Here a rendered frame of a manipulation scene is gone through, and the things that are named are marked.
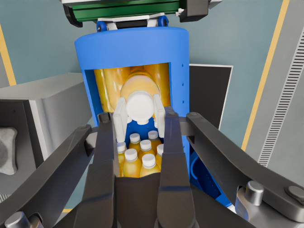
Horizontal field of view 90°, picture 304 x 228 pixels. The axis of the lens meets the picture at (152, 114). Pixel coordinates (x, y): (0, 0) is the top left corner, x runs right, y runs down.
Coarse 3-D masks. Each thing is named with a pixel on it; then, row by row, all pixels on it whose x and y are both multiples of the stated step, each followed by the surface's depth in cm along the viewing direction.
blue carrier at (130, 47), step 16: (112, 32) 27; (128, 32) 27; (144, 32) 27; (160, 32) 28; (176, 32) 30; (80, 48) 31; (96, 48) 29; (112, 48) 28; (128, 48) 28; (144, 48) 28; (160, 48) 29; (176, 48) 31; (80, 64) 35; (96, 64) 30; (112, 64) 29; (128, 64) 29; (144, 64) 29; (176, 64) 32; (176, 80) 33; (96, 96) 47; (176, 96) 34; (96, 112) 45; (176, 112) 36; (128, 128) 62; (144, 128) 64; (128, 144) 64
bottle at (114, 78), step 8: (104, 72) 38; (112, 72) 37; (120, 72) 37; (128, 72) 39; (112, 80) 38; (120, 80) 38; (112, 88) 39; (120, 88) 38; (112, 96) 40; (112, 104) 41
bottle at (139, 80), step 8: (136, 72) 30; (144, 72) 31; (128, 80) 25; (136, 80) 24; (144, 80) 24; (152, 80) 26; (128, 88) 23; (136, 88) 23; (144, 88) 23; (152, 88) 24; (120, 96) 25; (128, 96) 22; (152, 96) 23
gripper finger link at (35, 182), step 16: (80, 128) 13; (64, 144) 11; (80, 144) 11; (48, 160) 9; (64, 160) 9; (80, 160) 11; (32, 176) 8; (48, 176) 8; (64, 176) 9; (80, 176) 11; (16, 192) 7; (32, 192) 7; (48, 192) 8; (64, 192) 9; (0, 208) 6; (16, 208) 6; (32, 208) 7; (48, 208) 8; (0, 224) 6; (48, 224) 8
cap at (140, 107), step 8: (136, 96) 20; (144, 96) 20; (128, 104) 20; (136, 104) 20; (144, 104) 20; (152, 104) 20; (128, 112) 20; (136, 112) 21; (144, 112) 21; (152, 112) 21; (136, 120) 21; (144, 120) 21
